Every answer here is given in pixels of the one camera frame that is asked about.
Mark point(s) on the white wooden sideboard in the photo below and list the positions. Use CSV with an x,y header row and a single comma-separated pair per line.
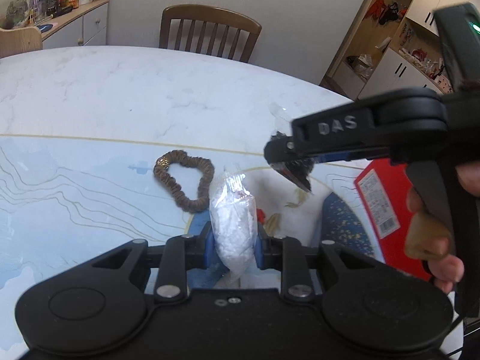
x,y
84,26

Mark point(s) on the white powder plastic bag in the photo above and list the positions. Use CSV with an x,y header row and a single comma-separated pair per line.
x,y
232,209

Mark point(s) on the brown wooden chair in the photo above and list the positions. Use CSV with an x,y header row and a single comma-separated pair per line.
x,y
213,31

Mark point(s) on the brown hair scrunchie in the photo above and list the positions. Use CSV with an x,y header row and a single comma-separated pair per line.
x,y
186,178

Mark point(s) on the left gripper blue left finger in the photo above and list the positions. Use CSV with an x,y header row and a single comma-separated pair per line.
x,y
175,258

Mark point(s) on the red figure keychain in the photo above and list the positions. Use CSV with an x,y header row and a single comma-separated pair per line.
x,y
261,216

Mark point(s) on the black item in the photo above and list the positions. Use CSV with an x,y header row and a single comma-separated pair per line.
x,y
297,174

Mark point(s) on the red cardboard shoe box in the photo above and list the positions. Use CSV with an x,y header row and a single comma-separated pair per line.
x,y
383,191

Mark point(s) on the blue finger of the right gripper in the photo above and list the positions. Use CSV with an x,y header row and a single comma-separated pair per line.
x,y
280,150

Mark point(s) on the person's right hand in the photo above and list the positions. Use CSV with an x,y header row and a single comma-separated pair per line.
x,y
450,269

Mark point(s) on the light wooden child chair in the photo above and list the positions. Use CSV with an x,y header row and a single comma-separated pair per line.
x,y
20,40

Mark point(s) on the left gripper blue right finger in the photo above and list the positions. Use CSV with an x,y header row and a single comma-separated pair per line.
x,y
286,255

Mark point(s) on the white wall cabinet unit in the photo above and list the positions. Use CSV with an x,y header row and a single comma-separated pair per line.
x,y
392,44

